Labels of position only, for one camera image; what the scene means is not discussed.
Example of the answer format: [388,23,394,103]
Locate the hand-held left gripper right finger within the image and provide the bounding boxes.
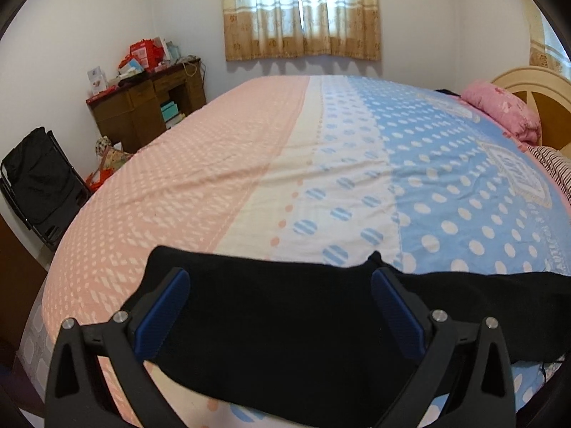
[370,266,520,428]

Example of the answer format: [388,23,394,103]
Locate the striped pillow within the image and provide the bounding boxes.
[529,145,571,199]

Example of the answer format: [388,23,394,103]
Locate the cream wooden headboard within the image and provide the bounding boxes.
[491,66,571,161]

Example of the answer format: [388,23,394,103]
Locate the beige floral window curtain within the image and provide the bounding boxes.
[529,9,571,76]
[220,0,382,62]

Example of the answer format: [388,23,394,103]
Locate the white greeting card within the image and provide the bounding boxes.
[87,68,108,96]

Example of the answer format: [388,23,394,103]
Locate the brown wooden door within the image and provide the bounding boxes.
[0,214,50,366]

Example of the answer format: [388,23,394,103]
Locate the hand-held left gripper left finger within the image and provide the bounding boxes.
[45,267,192,428]

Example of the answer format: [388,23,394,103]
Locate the red gift box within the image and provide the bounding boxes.
[129,39,163,72]

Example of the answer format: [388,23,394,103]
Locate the red plastic bag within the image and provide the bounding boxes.
[85,169,108,192]

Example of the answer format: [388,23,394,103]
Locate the brown wooden desk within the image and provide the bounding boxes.
[86,57,208,154]

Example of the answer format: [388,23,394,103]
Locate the patterned gift bag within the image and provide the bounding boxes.
[96,136,135,174]

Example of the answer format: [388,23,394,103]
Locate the black pants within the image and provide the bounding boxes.
[134,245,571,428]

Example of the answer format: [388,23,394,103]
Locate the bed with dotted sheet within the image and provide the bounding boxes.
[18,75,571,428]

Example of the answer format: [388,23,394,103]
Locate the black folding chair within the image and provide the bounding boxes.
[0,127,92,247]

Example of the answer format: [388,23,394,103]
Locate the pink pillow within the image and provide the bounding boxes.
[460,79,542,144]

